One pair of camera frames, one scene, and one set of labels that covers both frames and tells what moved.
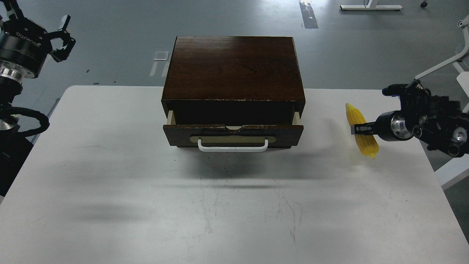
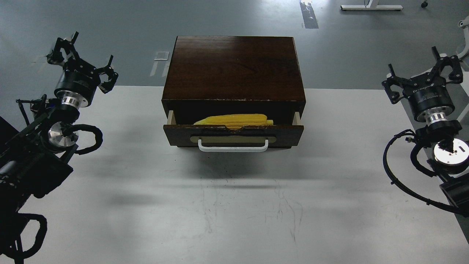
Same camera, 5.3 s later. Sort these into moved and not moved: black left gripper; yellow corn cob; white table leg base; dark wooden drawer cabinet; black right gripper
Moved: black left gripper; black right gripper; yellow corn cob
Not moved: white table leg base; dark wooden drawer cabinet
